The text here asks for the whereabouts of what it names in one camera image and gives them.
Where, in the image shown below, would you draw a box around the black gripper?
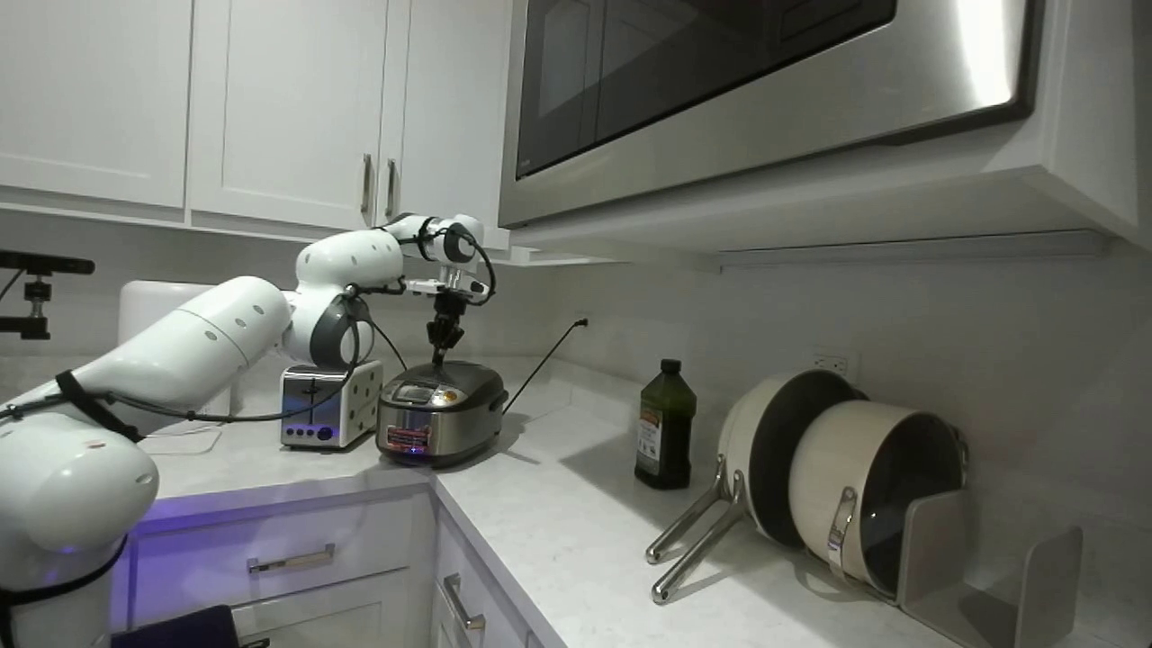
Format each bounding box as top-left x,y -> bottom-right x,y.
426,291 -> 473,372

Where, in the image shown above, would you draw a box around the silver black rice cooker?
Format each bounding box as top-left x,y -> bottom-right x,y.
374,355 -> 512,472

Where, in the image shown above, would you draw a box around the white silver toaster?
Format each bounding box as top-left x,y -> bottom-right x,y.
276,355 -> 384,453

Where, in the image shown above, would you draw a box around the white lower cabinets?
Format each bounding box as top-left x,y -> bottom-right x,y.
110,478 -> 570,648

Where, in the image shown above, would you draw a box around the dark glass oil bottle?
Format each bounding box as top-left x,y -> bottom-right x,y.
630,355 -> 698,493

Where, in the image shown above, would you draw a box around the white air purifier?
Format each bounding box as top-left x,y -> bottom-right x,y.
115,276 -> 239,419

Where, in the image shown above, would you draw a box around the cream frying pan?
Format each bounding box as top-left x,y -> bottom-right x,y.
640,367 -> 848,570
647,372 -> 872,606

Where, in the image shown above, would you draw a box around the stainless steel microwave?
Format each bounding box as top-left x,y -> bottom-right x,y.
496,0 -> 1045,232

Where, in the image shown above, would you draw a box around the dark blue cloth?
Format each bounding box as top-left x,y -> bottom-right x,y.
110,606 -> 245,648

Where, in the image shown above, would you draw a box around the cream pot black interior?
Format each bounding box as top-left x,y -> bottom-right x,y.
786,396 -> 971,597

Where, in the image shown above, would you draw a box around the grey pan rack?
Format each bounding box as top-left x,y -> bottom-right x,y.
893,483 -> 1088,648

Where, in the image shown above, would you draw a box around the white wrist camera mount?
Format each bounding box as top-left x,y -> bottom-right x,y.
398,275 -> 488,306

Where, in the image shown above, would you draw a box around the black cooker power cord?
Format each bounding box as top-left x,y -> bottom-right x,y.
496,316 -> 589,419

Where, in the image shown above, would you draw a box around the silver drawer handle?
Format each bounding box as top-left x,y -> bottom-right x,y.
443,570 -> 488,639
245,541 -> 340,577

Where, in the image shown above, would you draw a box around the white upper wall cabinets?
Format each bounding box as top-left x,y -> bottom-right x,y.
0,0 -> 1152,262

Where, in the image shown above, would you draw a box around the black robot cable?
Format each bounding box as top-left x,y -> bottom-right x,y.
0,228 -> 499,447

